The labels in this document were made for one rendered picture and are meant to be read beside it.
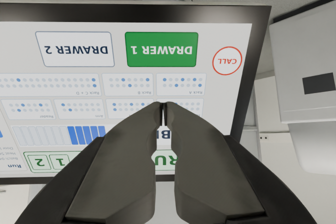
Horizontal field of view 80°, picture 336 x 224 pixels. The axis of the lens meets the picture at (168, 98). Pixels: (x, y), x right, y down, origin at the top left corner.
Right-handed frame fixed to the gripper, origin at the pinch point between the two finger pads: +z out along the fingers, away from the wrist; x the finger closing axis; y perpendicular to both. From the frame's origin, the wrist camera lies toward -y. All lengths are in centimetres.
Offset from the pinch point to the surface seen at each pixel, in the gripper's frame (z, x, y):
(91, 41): 14.9, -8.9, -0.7
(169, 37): 14.9, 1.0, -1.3
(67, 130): 15.0, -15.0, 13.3
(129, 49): 14.9, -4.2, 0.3
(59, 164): 15.0, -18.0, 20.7
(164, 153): 15.0, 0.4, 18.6
